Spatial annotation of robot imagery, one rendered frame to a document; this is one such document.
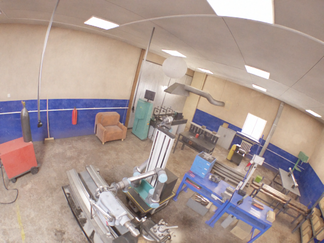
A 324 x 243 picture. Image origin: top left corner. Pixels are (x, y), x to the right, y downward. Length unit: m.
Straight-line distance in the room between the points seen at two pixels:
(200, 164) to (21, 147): 3.76
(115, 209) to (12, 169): 2.61
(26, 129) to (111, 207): 2.45
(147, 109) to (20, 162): 4.29
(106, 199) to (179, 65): 3.57
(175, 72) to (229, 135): 4.65
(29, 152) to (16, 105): 1.62
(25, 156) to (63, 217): 1.51
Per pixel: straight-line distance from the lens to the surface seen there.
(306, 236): 5.12
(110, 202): 1.70
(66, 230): 2.84
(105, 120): 4.84
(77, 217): 2.47
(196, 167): 3.01
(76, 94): 4.62
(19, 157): 3.49
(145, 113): 5.17
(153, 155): 2.37
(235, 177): 5.05
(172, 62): 4.02
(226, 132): 7.50
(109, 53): 4.82
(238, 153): 6.37
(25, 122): 3.30
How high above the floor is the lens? 2.55
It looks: 18 degrees down
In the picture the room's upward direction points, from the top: 16 degrees clockwise
